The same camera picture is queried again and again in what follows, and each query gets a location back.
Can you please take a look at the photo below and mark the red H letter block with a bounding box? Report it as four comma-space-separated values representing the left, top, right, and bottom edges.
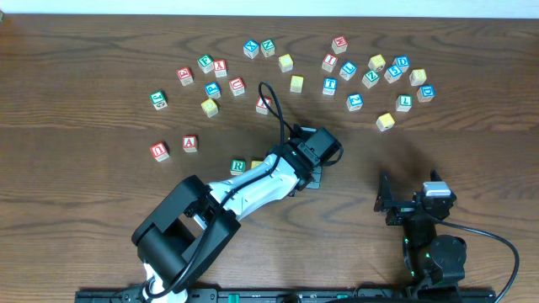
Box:
331, 35, 348, 55

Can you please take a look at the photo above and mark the yellow 8 letter block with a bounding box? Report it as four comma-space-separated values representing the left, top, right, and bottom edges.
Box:
409, 69, 427, 87

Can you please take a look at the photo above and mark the blue S letter block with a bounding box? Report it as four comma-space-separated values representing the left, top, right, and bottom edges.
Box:
384, 65, 403, 83

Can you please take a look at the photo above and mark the red i block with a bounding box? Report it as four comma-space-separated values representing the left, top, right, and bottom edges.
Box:
255, 98, 272, 114
322, 54, 338, 72

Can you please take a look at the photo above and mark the blue L letter block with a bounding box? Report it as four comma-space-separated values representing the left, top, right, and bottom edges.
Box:
339, 61, 357, 81

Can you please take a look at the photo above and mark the blue D block right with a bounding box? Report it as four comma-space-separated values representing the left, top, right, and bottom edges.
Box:
417, 85, 435, 103

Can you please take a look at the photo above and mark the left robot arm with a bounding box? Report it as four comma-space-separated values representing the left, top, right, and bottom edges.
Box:
131, 125, 344, 302

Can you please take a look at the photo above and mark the green Z letter block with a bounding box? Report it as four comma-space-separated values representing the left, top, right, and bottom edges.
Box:
362, 70, 380, 88

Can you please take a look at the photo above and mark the left black cable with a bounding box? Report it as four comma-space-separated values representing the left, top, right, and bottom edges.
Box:
142, 81, 296, 300

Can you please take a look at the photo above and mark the red Y letter block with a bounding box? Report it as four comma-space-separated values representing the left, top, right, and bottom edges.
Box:
213, 60, 227, 77

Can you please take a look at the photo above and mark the blue d block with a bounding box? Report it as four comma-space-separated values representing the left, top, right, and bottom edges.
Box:
417, 85, 435, 103
392, 56, 410, 73

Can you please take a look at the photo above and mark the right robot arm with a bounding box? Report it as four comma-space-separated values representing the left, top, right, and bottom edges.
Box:
374, 170, 467, 299

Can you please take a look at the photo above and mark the right black cable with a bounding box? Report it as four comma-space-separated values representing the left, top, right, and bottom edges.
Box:
437, 221, 521, 303

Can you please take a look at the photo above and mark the black cable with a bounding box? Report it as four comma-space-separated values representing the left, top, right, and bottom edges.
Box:
437, 221, 521, 303
142, 81, 296, 300

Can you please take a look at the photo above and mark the red I block upper right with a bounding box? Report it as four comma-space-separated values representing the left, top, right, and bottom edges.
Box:
322, 54, 338, 72

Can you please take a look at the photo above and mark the green F letter block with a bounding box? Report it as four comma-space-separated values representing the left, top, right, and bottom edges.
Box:
197, 54, 214, 74

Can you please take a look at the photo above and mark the blue D block upper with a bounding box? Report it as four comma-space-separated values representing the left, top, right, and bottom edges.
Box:
392, 56, 410, 73

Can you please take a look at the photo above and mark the blue T letter block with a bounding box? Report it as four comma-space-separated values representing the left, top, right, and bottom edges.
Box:
323, 77, 337, 96

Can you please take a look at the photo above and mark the blue Z letter block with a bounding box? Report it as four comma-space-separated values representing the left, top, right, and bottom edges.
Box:
346, 93, 364, 112

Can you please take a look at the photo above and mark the blue X letter block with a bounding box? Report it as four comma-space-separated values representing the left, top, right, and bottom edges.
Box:
243, 40, 259, 59

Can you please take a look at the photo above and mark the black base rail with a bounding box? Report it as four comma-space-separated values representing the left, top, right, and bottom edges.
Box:
74, 286, 496, 303

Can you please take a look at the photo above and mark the red I block centre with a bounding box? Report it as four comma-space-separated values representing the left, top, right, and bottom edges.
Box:
255, 98, 272, 114

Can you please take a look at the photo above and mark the red A letter block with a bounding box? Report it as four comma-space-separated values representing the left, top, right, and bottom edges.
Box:
182, 136, 198, 153

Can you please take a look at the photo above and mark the green J letter block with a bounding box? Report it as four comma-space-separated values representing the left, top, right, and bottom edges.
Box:
150, 91, 168, 110

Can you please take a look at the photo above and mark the red G letter block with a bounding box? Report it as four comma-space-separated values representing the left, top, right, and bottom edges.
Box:
177, 67, 194, 86

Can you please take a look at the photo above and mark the yellow C letter block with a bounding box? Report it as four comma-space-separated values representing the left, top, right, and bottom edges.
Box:
278, 54, 294, 72

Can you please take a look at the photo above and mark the red u block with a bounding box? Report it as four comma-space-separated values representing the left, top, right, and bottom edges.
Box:
229, 77, 245, 97
150, 142, 169, 162

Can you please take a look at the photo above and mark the red U block centre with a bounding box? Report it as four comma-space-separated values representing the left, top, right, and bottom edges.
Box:
229, 77, 245, 97

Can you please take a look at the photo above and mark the red U block left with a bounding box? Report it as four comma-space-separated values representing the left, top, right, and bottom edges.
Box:
150, 142, 169, 162

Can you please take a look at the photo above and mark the green L letter block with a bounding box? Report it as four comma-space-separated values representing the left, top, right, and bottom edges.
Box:
396, 94, 413, 112

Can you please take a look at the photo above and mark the blue P letter block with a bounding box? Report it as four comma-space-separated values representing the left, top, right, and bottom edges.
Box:
205, 82, 221, 99

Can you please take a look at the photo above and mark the green R letter block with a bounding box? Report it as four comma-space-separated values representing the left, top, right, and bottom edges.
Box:
230, 159, 246, 175

